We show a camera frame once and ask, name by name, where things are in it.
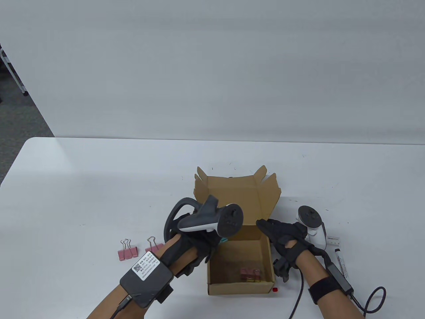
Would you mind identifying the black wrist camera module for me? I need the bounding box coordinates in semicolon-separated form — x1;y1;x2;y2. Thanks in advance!
273;258;294;283
175;263;196;279

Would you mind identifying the pink metal binder clip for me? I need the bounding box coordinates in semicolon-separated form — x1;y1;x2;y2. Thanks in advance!
145;236;165;255
118;238;138;262

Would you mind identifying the thin black cable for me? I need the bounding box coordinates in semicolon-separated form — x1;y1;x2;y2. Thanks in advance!
110;295;132;319

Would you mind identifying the brown cardboard mailer box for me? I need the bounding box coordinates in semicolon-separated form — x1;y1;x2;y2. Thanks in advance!
193;165;282;296

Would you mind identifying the person's left hand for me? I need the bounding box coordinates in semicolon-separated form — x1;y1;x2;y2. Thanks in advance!
162;229;222;277

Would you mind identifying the black wrist sensor box strap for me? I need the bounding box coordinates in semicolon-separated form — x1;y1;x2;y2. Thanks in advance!
308;263;354;304
120;251;174;309

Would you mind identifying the person's right forearm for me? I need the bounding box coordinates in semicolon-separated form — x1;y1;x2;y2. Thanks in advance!
297;251;366;319

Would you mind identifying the white grey handheld controller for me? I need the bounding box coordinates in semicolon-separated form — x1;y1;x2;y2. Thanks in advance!
178;195;244;239
297;206;329;250

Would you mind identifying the black thick curved hose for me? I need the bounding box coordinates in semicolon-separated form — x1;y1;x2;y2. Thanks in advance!
314;248;332;266
163;198;200;245

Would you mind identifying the person's right hand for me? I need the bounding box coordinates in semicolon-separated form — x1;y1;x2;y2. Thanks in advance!
256;218;316;267

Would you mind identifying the black braided cable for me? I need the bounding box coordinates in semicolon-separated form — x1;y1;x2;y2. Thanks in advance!
351;286;386;315
288;268;304;319

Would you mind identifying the white marker black cap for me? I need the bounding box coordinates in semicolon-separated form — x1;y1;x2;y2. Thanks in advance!
334;248;350;280

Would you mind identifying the person's left forearm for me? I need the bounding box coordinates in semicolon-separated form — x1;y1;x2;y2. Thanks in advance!
86;234;200;319

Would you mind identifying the white metal rack frame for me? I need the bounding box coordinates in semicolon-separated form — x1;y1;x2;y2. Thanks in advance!
0;47;30;97

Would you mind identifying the pile of coloured binder clips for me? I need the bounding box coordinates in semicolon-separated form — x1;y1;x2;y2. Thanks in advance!
240;267;261;283

